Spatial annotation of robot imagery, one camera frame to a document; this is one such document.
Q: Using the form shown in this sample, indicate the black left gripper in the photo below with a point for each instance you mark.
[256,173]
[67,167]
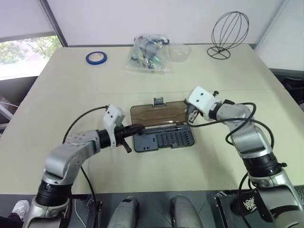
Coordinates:
[121,134]

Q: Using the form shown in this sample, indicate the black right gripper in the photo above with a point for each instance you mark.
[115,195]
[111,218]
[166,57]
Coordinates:
[192,109]

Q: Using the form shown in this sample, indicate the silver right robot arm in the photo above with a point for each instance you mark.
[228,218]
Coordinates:
[249,140]

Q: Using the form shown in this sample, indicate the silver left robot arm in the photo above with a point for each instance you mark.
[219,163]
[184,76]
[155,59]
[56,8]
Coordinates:
[71,154]

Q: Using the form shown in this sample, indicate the gray screwdriver bit case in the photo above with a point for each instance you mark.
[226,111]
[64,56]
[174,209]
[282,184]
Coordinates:
[164,123]

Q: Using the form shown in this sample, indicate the clear plastic bowl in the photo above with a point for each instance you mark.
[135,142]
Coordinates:
[179,53]

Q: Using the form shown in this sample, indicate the clear plastic bag of parts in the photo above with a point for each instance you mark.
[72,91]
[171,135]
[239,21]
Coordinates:
[147,57]

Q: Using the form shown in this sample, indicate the blue tape roll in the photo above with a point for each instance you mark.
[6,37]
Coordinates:
[96,62]

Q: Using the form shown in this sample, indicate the gray rounded robot leg cover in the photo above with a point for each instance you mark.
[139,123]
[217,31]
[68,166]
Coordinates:
[185,211]
[124,213]

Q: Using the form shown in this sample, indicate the black bag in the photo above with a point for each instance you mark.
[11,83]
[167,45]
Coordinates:
[294,90]

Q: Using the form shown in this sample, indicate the white metal rack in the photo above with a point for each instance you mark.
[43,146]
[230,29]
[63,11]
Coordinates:
[7,109]

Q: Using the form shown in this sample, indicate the white sneaker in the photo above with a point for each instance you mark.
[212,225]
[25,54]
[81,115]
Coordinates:
[21,209]

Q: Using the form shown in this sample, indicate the dark trouser leg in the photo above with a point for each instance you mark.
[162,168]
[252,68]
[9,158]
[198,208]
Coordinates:
[9,221]

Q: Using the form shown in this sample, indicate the white roller blind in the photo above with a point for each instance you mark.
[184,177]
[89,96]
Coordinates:
[21,16]

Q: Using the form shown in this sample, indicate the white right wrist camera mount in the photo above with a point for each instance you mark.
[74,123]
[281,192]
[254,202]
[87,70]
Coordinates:
[200,97]

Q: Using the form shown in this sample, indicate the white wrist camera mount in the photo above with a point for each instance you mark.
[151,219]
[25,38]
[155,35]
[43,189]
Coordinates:
[200,97]
[114,116]

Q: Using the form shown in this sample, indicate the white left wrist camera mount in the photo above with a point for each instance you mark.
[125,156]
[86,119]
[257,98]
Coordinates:
[114,116]

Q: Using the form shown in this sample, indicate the black metal table bracket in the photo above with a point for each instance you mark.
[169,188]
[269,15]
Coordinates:
[93,213]

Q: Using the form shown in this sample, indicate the dark window frame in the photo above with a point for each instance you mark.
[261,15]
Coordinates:
[57,26]

